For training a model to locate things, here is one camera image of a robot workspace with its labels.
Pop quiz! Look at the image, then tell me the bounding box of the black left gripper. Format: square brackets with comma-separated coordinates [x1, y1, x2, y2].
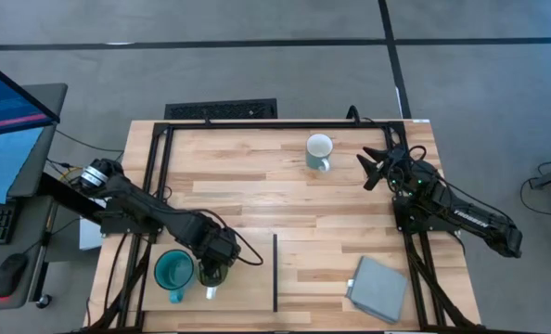
[192, 224, 242, 285]

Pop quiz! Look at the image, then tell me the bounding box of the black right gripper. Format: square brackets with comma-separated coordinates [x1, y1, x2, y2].
[355, 144, 418, 192]

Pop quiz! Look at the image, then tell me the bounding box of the green mug white handle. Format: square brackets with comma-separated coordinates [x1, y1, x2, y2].
[195, 261, 231, 301]

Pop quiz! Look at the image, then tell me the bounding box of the teal mug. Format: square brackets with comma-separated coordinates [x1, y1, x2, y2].
[153, 249, 198, 305]

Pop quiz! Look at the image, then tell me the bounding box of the pale grey-green mug white inside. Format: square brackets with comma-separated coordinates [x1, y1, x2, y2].
[305, 133, 335, 173]

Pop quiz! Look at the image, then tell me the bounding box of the wooden shelf board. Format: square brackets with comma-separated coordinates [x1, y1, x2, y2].
[141, 243, 276, 313]

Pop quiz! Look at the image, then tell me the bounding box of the black shelf side panel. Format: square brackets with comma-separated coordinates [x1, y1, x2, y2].
[272, 233, 279, 314]

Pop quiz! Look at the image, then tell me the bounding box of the white box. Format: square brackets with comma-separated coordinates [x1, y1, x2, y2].
[78, 198, 108, 252]

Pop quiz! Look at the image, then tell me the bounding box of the grey folded cloth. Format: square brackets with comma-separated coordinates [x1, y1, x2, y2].
[345, 255, 410, 326]

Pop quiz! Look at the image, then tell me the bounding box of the black floor vent grate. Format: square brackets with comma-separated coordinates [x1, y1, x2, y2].
[163, 97, 279, 121]

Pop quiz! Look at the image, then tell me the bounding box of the black desk crossbar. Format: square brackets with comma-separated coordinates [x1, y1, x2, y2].
[37, 170, 115, 225]

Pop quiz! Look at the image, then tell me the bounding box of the dark grey computer desk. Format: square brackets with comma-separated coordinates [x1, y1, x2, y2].
[0, 83, 70, 313]

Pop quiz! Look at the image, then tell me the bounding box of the black computer mouse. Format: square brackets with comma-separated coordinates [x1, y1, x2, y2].
[0, 252, 29, 300]

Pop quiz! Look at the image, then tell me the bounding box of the light blue lit screen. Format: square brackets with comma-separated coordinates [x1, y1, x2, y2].
[0, 126, 45, 206]

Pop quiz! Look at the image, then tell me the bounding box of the black computer monitor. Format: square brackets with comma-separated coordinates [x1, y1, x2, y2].
[0, 54, 61, 139]

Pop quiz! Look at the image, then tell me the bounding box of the black looped gripper cable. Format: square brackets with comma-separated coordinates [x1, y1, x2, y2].
[199, 209, 265, 268]

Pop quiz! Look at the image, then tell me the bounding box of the black frame cable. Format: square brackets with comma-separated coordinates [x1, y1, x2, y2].
[345, 104, 363, 125]

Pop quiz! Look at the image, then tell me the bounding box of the black metal table frame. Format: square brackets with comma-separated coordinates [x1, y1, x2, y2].
[85, 119, 481, 334]

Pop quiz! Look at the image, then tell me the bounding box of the yellow coiled cable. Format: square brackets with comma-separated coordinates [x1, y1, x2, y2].
[58, 166, 84, 185]

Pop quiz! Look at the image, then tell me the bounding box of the thin black cable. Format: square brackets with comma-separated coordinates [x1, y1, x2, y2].
[54, 129, 126, 155]

